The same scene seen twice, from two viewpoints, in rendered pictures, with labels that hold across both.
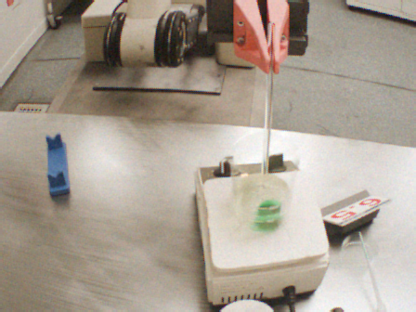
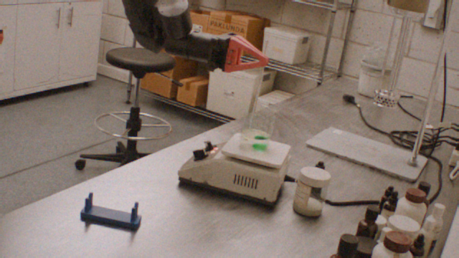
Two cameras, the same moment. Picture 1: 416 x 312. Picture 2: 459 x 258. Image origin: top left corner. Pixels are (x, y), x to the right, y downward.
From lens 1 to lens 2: 90 cm
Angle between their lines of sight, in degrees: 64
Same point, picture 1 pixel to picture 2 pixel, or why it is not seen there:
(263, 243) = (273, 153)
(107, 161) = (125, 198)
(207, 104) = not seen: outside the picture
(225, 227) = (256, 155)
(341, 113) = not seen: outside the picture
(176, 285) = (249, 210)
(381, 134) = not seen: hidden behind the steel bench
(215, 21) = (213, 57)
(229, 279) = (280, 173)
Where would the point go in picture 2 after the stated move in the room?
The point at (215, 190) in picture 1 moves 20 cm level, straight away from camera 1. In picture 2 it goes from (231, 150) to (140, 122)
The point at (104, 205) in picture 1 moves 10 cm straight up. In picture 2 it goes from (167, 211) to (173, 159)
